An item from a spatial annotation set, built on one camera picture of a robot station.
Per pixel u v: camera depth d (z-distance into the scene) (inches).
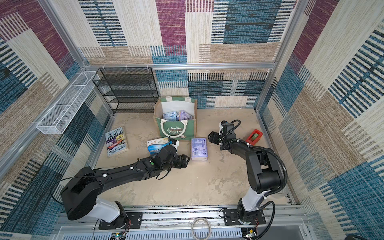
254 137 38.3
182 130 35.3
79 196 16.6
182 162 30.4
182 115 38.0
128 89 42.7
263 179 18.5
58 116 28.6
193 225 28.0
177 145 30.6
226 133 29.4
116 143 39.1
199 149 36.1
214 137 33.8
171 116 39.9
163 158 25.7
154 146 35.9
